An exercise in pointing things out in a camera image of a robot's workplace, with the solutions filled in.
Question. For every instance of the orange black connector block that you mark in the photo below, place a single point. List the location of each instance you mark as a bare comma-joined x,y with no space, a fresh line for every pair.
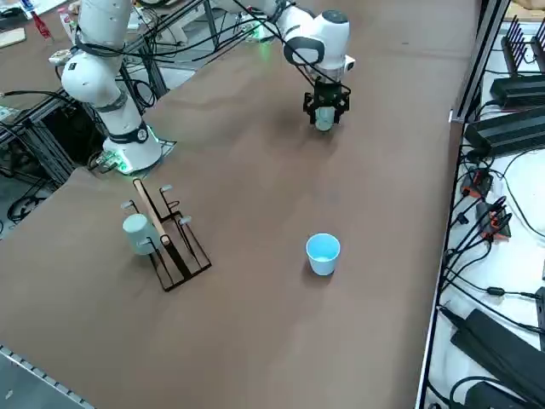
479,183
496,221

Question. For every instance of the long black power brick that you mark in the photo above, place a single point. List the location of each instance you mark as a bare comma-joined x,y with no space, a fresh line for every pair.
489,341

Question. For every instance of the aluminium camera post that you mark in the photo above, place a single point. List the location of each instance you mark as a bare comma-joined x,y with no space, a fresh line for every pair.
481,55

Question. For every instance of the red white hand tool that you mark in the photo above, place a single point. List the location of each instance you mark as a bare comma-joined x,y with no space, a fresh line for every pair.
42,27

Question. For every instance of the pale green cup on rack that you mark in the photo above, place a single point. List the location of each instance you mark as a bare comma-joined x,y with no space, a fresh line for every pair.
136,234

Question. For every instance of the black aluminium support frame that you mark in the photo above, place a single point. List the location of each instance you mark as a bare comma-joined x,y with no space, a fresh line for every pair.
25,128

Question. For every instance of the aluminium table edge rail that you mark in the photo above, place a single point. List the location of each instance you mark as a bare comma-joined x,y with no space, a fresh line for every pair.
40,377

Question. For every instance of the pale green plastic cup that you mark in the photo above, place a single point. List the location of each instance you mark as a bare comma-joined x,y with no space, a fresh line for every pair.
325,121

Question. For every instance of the light blue plastic cup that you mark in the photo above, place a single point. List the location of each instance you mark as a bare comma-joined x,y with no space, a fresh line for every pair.
322,266

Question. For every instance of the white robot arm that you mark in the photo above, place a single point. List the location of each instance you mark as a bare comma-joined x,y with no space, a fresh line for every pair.
89,81

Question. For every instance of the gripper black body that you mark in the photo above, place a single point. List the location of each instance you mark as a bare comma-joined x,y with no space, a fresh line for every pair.
328,91

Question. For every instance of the black pronged stand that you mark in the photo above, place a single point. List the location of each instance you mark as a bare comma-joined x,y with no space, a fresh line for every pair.
511,59
537,55

